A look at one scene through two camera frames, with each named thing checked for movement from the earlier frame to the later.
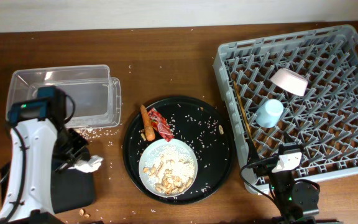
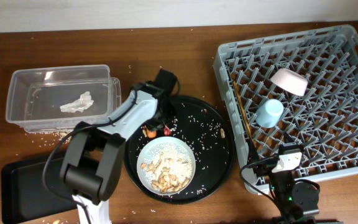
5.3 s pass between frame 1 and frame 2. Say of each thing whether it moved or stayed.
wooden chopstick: stayed
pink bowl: stayed
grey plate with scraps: stayed
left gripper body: moved
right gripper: stayed
